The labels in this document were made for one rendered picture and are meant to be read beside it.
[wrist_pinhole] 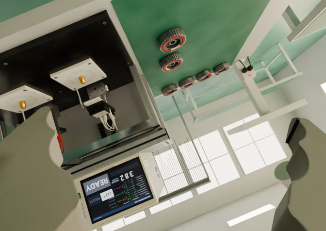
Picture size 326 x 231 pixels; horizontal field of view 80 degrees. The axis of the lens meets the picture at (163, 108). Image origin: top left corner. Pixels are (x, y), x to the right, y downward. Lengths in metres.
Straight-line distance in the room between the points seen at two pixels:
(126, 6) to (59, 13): 0.18
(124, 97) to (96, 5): 0.51
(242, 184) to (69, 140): 6.77
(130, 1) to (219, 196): 7.01
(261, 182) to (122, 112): 6.93
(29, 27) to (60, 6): 0.09
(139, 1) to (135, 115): 0.53
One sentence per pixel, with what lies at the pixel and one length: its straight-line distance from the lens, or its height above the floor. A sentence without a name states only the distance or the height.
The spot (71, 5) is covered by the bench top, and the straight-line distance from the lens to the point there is 0.61.
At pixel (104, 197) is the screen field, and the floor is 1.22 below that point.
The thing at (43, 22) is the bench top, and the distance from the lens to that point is 0.62.
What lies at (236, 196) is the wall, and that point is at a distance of 7.45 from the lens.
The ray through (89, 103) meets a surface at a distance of 0.79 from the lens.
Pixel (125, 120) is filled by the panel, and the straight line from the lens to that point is 0.97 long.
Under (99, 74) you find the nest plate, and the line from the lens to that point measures 0.82.
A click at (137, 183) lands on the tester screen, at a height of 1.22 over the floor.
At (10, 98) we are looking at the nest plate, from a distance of 0.87.
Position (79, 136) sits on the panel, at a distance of 1.04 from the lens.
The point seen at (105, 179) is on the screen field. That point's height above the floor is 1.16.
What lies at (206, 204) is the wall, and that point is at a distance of 7.32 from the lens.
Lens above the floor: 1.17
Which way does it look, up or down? 13 degrees down
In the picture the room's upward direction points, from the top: 157 degrees clockwise
